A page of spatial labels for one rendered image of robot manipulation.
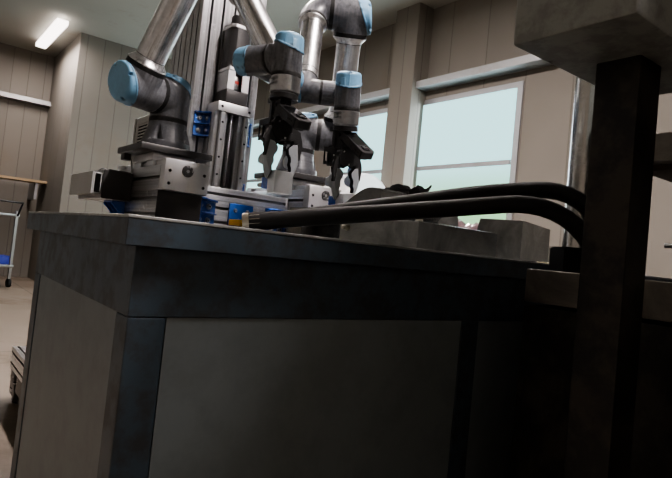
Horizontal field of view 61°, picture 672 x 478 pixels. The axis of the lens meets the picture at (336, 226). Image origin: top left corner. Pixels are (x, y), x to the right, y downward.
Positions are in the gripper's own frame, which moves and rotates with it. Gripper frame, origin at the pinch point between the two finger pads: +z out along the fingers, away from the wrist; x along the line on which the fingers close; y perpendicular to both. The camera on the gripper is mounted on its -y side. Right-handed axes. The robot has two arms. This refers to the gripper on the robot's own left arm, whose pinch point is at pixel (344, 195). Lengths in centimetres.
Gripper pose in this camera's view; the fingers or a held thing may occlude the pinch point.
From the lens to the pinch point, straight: 166.7
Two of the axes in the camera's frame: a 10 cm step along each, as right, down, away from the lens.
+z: -0.7, 9.9, 1.3
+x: -8.0, 0.2, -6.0
